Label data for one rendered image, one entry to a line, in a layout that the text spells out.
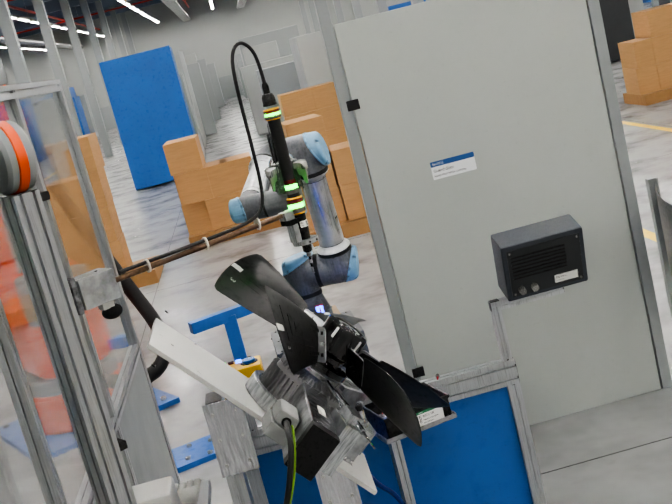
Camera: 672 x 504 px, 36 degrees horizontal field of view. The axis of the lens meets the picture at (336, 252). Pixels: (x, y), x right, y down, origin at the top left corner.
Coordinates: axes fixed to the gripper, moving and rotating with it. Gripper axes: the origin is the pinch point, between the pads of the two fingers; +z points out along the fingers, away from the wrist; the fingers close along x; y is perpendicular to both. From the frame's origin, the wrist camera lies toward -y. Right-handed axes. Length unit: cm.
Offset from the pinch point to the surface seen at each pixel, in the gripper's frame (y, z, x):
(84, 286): 9, 37, 52
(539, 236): 43, -33, -70
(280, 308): 28.3, 28.5, 10.7
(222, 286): 24.9, 3.2, 24.0
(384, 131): 16, -182, -51
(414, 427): 65, 32, -13
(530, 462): 115, -37, -53
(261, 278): 26.9, -3.4, 13.8
